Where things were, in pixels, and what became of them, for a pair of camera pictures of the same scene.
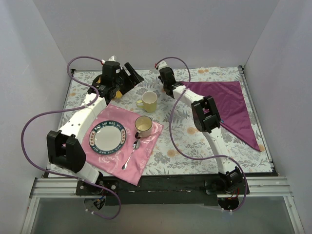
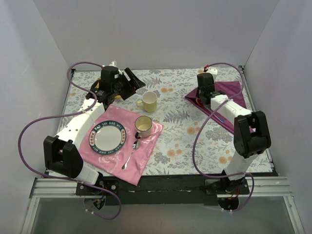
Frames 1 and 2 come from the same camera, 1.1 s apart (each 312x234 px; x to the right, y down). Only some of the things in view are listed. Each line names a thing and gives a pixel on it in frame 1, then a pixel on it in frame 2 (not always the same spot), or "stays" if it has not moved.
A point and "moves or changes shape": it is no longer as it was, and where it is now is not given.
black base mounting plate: (159, 190) stays
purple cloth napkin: (232, 107) moves or changes shape
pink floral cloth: (131, 164) stays
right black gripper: (165, 79) -> (202, 98)
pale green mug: (148, 102) stays
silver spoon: (135, 146) stays
